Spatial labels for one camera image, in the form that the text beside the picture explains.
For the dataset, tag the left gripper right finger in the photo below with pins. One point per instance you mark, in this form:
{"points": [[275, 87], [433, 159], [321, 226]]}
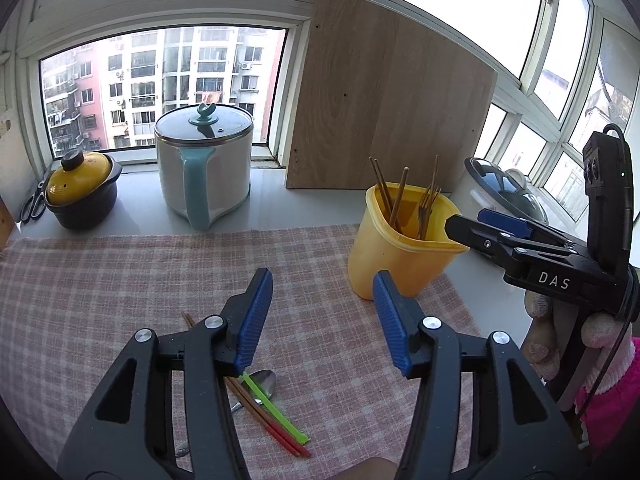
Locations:
{"points": [[481, 411]]}

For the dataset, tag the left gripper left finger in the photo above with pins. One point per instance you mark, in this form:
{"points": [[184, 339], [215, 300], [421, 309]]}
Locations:
{"points": [[125, 430]]}

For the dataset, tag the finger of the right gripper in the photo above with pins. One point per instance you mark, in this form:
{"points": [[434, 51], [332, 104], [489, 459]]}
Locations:
{"points": [[501, 247], [525, 228]]}

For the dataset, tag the red wooden chopstick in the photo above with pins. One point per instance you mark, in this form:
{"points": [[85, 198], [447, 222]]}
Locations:
{"points": [[434, 174], [274, 423]]}

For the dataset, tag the green plastic knife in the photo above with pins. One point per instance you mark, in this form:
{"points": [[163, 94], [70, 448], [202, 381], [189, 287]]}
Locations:
{"points": [[262, 385]]}

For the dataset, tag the pink sleeve forearm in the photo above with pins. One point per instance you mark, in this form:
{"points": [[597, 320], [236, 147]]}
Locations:
{"points": [[615, 399]]}

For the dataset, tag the right gloved hand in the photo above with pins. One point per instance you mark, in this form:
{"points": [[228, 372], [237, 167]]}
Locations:
{"points": [[541, 345]]}

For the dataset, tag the left hand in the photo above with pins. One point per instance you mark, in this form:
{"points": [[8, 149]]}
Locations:
{"points": [[373, 468]]}

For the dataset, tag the floral white rice cooker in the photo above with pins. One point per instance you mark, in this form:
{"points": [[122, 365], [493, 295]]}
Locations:
{"points": [[484, 185]]}

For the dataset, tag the yellow plastic utensil cup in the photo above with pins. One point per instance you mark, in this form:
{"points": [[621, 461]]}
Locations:
{"points": [[413, 263]]}

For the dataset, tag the pink plaid tablecloth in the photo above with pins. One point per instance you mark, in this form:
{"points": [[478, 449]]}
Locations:
{"points": [[69, 306]]}

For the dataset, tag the light oak laminate board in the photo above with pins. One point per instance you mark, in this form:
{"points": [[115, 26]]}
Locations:
{"points": [[378, 84]]}

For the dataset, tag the black pot yellow lid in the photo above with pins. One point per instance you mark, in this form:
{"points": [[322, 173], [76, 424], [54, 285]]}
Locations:
{"points": [[82, 191]]}

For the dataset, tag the white teal electric pot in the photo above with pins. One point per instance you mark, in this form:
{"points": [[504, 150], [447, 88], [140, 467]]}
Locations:
{"points": [[203, 153]]}

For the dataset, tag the black camera box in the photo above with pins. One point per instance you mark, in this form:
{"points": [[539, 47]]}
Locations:
{"points": [[609, 186]]}

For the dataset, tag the black handled scissors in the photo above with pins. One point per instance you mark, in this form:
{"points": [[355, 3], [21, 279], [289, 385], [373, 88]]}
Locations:
{"points": [[34, 206]]}

